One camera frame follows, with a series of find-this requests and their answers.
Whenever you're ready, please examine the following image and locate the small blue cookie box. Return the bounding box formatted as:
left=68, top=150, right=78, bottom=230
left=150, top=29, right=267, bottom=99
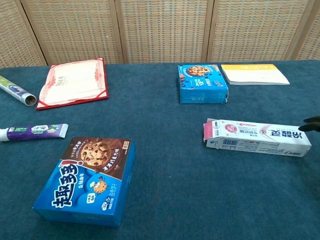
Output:
left=177, top=64, right=230, bottom=105

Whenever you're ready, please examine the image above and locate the purple toothpaste tube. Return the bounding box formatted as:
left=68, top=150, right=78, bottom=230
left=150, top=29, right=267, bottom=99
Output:
left=0, top=123, right=69, bottom=142

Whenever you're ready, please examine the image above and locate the red certificate folder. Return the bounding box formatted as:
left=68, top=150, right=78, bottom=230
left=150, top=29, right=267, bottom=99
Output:
left=35, top=57, right=110, bottom=111

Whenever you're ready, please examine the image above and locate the pink white carton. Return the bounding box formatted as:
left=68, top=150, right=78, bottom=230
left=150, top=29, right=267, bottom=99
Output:
left=202, top=118, right=313, bottom=158

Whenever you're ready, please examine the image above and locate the woven bamboo folding screen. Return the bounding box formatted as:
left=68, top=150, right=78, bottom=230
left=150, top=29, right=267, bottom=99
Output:
left=0, top=0, right=320, bottom=68

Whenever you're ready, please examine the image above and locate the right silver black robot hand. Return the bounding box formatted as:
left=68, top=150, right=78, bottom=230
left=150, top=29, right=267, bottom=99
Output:
left=298, top=116, right=320, bottom=133

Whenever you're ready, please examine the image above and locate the large blue brown cookie box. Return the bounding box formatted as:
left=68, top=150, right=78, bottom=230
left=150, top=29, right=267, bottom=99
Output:
left=32, top=136, right=137, bottom=227

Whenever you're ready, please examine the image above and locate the green silver cling film roll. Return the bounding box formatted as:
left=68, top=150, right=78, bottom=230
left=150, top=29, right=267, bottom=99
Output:
left=0, top=75, right=38, bottom=107

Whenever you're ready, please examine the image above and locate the teal table cover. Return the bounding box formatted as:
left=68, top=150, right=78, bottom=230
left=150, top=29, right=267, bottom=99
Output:
left=0, top=59, right=320, bottom=240

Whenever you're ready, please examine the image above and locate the yellow white notebook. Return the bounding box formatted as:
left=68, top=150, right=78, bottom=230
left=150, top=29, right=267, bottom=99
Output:
left=220, top=63, right=291, bottom=86

